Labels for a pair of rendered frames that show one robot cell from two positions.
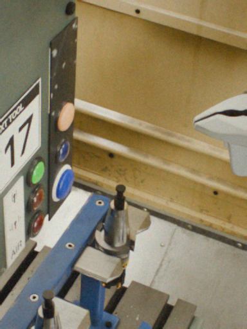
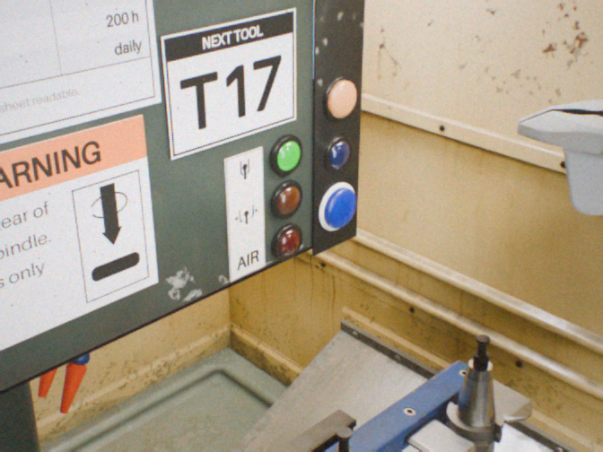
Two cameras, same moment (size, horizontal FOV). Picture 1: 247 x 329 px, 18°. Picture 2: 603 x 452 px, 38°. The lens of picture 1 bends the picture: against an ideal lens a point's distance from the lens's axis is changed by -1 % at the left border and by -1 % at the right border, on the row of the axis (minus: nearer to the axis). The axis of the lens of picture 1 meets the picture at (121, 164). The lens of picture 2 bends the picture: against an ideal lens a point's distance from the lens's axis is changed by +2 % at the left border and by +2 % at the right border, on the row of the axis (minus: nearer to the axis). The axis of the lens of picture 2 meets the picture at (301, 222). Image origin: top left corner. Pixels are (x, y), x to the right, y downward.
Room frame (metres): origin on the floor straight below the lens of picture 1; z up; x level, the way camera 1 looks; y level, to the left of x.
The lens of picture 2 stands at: (0.01, -0.16, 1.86)
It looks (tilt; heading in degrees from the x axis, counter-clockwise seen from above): 27 degrees down; 25
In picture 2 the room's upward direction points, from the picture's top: straight up
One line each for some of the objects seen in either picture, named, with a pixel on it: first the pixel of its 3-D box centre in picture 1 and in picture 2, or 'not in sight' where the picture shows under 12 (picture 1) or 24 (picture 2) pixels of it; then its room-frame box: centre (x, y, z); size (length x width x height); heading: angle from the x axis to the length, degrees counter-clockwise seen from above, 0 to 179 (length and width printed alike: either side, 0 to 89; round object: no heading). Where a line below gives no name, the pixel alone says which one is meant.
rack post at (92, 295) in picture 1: (94, 271); not in sight; (0.87, 0.03, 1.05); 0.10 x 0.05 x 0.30; 69
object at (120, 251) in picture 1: (115, 241); (474, 422); (0.80, 0.00, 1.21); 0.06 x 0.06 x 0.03
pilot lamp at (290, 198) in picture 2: (36, 199); (288, 200); (0.47, 0.07, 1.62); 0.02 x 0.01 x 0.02; 159
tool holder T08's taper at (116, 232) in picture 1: (117, 220); (477, 389); (0.80, 0.00, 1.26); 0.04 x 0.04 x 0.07
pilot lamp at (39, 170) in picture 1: (36, 172); (287, 155); (0.47, 0.07, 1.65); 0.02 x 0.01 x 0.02; 159
